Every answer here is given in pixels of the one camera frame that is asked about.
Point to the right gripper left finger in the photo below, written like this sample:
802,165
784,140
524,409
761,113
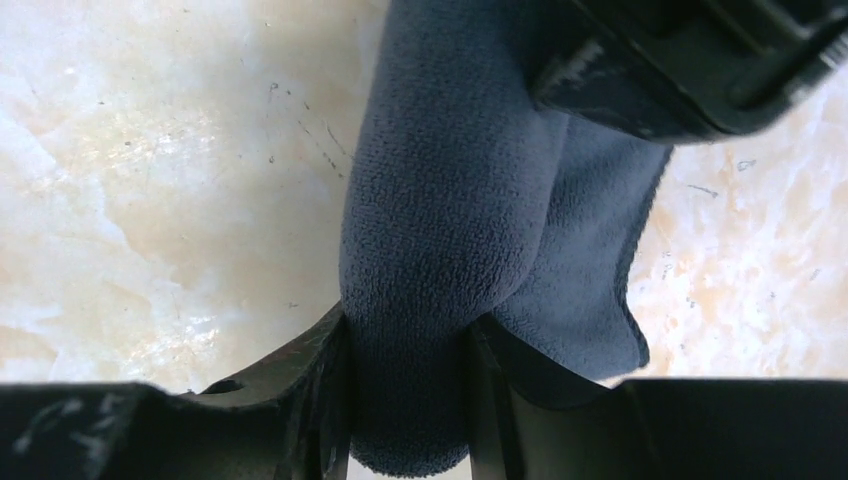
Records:
287,416

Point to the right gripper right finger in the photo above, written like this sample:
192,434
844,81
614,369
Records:
530,418

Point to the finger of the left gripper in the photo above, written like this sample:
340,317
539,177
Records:
687,72

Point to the grey blue towel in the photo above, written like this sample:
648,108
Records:
465,199

